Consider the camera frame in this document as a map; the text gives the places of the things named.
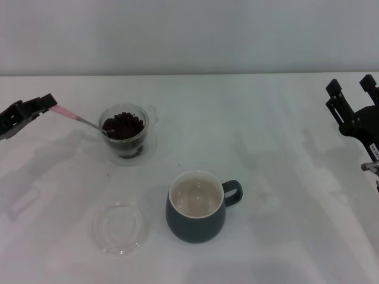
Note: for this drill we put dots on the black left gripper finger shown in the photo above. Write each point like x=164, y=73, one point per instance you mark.
x=41, y=103
x=28, y=118

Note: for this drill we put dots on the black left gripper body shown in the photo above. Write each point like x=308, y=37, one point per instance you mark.
x=9, y=121

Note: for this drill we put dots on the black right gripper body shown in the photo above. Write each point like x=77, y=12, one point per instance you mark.
x=365, y=124

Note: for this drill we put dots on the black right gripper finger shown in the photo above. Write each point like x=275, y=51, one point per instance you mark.
x=371, y=87
x=337, y=102

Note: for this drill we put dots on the roasted coffee beans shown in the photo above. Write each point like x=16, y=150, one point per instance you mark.
x=127, y=125

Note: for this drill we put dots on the clear double-wall glass cup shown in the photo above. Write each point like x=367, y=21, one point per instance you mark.
x=146, y=124

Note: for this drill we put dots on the dark green ceramic mug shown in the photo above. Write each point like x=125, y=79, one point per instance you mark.
x=189, y=229

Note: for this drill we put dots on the clear glass dish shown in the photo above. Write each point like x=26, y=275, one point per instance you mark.
x=118, y=227

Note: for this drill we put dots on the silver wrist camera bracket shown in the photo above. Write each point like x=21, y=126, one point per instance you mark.
x=371, y=167

